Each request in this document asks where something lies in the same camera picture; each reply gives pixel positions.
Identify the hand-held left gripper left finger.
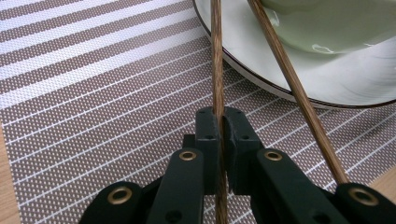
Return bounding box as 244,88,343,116
183,106,223,196

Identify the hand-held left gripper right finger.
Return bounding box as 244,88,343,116
222,106,264,196

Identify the wooden chopstick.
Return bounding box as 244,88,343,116
247,0,350,185
209,0,230,224

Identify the white plate with dark rim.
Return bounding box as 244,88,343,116
192,0,396,110

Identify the pale green ceramic bowl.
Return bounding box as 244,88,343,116
260,0,396,55

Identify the brown white striped placemat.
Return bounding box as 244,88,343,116
0,0,396,224

